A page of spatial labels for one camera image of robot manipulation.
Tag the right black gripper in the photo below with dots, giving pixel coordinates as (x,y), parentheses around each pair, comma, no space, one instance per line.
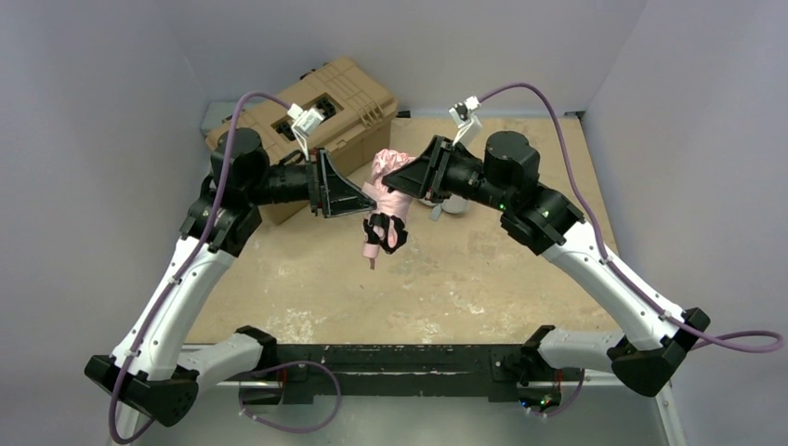
(439,168)

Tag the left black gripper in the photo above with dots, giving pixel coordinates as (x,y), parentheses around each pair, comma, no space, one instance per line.
(317,184)

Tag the pink grey umbrella case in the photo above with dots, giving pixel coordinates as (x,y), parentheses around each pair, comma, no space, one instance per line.
(455,206)

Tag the pink umbrella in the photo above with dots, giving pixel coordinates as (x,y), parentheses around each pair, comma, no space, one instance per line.
(384,228)

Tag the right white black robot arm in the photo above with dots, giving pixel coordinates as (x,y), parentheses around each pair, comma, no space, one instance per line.
(654,336)

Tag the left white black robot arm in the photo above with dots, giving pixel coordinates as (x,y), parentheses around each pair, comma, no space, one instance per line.
(148,371)

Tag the tan plastic toolbox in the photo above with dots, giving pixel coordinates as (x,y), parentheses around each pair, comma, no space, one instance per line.
(351,104)

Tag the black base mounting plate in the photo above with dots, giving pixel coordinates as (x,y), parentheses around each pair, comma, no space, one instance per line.
(495,372)

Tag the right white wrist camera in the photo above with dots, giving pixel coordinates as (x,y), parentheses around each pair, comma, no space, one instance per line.
(464,115)

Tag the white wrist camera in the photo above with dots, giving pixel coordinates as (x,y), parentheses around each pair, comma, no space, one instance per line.
(303,123)
(464,115)

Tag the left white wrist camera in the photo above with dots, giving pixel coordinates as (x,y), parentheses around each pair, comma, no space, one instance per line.
(303,123)

